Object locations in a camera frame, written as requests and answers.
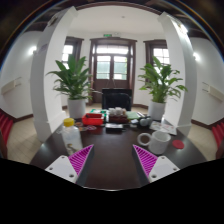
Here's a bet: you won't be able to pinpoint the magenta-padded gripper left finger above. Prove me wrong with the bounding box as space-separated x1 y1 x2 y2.
44 144 95 186

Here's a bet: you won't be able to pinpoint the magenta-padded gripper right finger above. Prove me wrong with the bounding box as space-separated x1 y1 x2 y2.
132 144 181 186

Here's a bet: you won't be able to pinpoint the clear bottle with yellow cap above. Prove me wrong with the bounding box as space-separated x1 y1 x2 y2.
61 117 84 156

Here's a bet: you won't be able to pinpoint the white speckled mug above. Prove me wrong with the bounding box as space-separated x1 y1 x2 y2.
137 130 172 155

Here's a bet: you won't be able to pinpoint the flat round red coaster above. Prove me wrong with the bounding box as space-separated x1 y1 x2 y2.
171 139 185 150

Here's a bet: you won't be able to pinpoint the printed paper leaflet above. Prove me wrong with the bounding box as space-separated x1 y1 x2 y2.
149 120 178 136

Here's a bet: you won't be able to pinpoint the colourful printed cards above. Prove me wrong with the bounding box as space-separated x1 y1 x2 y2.
73 121 98 132

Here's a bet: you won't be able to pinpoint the grey round speaker pair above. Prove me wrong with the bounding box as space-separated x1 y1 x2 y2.
139 116 154 127

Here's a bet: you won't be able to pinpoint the red box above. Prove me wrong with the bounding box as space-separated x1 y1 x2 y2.
82 113 105 126

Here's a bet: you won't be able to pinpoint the green notebook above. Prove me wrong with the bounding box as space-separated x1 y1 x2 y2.
125 110 141 120

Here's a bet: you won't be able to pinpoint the flat black device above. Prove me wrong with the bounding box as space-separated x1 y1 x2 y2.
104 123 125 132

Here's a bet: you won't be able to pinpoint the green and white box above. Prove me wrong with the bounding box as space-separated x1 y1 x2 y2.
89 109 109 116

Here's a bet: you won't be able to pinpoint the red carpeted stairs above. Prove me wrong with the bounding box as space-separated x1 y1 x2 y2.
211 121 224 149
0 109 14 144

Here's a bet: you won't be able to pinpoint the dark tea tray with cups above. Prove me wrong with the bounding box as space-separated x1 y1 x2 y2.
107 106 130 124

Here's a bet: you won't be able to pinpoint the black chair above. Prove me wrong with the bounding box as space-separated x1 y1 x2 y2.
101 87 133 112

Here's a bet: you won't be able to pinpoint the leafy plant in white pot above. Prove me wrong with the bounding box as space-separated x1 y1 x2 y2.
137 55 188 122
46 54 101 119

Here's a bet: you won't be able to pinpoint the wooden glazed double door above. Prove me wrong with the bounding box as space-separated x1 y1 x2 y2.
89 37 138 104

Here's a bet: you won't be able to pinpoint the wooden framed window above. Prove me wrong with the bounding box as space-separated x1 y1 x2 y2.
143 39 170 81
61 36 84 73

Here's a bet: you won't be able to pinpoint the white wall radiator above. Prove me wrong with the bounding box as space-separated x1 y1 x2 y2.
201 81 224 103
0 77 24 95

